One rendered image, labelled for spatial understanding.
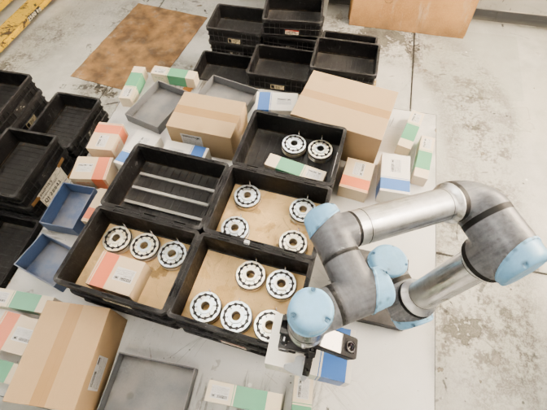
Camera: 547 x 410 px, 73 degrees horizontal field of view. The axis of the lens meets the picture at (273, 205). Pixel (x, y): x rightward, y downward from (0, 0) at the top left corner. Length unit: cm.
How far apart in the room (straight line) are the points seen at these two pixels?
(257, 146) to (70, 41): 274
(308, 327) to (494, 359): 181
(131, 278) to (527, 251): 110
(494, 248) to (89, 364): 115
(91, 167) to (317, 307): 137
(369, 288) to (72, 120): 228
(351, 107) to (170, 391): 130
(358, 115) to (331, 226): 101
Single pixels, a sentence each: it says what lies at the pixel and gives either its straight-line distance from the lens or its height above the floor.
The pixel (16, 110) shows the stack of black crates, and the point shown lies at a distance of 267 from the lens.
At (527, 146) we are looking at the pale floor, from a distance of 320.
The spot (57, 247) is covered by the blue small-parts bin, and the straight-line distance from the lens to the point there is 174.
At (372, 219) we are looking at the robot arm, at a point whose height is 143.
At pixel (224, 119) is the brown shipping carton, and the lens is 169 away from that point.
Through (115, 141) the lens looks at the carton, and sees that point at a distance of 186.
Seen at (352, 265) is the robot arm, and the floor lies 144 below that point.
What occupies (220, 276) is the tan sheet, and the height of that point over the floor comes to 83.
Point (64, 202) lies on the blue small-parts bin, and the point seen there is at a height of 70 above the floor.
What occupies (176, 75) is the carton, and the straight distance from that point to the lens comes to 211.
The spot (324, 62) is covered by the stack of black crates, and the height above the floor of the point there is 49.
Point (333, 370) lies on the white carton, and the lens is 94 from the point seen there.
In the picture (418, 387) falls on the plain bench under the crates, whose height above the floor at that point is 70.
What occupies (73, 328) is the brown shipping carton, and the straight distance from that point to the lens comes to 140.
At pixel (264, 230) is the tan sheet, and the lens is 138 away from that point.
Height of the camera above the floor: 206
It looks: 59 degrees down
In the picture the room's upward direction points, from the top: 2 degrees counter-clockwise
